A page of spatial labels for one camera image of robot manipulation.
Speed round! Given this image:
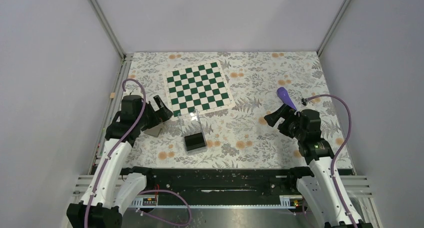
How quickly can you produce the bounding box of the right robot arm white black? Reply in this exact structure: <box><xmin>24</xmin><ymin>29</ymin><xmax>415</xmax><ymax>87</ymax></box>
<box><xmin>264</xmin><ymin>104</ymin><xmax>373</xmax><ymax>228</ymax></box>

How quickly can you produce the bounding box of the black credit card stack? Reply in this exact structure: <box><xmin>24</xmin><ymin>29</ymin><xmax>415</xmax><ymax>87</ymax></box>
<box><xmin>184</xmin><ymin>133</ymin><xmax>207</xmax><ymax>152</ymax></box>

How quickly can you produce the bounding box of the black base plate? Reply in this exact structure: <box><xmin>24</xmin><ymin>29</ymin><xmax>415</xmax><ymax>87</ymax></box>
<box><xmin>119</xmin><ymin>167</ymin><xmax>311</xmax><ymax>207</ymax></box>

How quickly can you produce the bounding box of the floral tablecloth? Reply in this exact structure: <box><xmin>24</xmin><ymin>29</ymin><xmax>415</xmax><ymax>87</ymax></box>
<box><xmin>110</xmin><ymin>51</ymin><xmax>354</xmax><ymax>170</ymax></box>

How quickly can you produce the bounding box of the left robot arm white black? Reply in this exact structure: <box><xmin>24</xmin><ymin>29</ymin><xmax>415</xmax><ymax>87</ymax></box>
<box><xmin>66</xmin><ymin>95</ymin><xmax>173</xmax><ymax>228</ymax></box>

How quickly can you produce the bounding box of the clear acrylic card box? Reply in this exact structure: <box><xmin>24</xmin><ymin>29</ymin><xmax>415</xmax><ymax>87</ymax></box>
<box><xmin>178</xmin><ymin>109</ymin><xmax>208</xmax><ymax>155</ymax></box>

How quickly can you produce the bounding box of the purple pen-shaped tool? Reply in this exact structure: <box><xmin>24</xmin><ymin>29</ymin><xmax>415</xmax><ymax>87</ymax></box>
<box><xmin>276</xmin><ymin>87</ymin><xmax>297</xmax><ymax>111</ymax></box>

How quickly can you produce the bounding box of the green white chessboard mat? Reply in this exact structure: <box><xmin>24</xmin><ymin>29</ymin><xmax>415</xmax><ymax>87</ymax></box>
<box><xmin>163</xmin><ymin>60</ymin><xmax>236</xmax><ymax>120</ymax></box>

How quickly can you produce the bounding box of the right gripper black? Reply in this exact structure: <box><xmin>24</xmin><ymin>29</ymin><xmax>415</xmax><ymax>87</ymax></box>
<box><xmin>263</xmin><ymin>103</ymin><xmax>306</xmax><ymax>140</ymax></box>

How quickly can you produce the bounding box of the beige leather card holder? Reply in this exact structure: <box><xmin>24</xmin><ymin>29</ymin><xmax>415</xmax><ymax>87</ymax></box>
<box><xmin>144</xmin><ymin>124</ymin><xmax>165</xmax><ymax>138</ymax></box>

